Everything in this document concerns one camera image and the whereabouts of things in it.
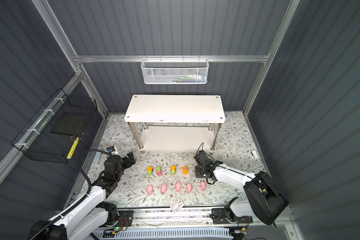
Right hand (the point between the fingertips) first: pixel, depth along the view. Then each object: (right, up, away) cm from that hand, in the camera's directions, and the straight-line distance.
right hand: (201, 171), depth 89 cm
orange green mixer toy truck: (-17, +1, -1) cm, 17 cm away
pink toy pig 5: (0, -5, -7) cm, 9 cm away
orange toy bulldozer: (-10, +1, -1) cm, 10 cm away
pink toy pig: (-30, -8, -7) cm, 32 cm away
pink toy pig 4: (-8, -7, -7) cm, 13 cm away
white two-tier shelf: (-17, +31, +26) cm, 43 cm away
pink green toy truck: (-25, 0, -3) cm, 25 cm away
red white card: (-14, -14, -13) cm, 24 cm away
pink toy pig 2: (-22, -7, -7) cm, 24 cm away
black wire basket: (-75, +23, -17) cm, 80 cm away
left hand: (-45, +11, -4) cm, 46 cm away
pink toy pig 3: (-14, -6, -7) cm, 17 cm away
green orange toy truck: (-31, +1, -2) cm, 31 cm away
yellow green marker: (-62, +17, -21) cm, 68 cm away
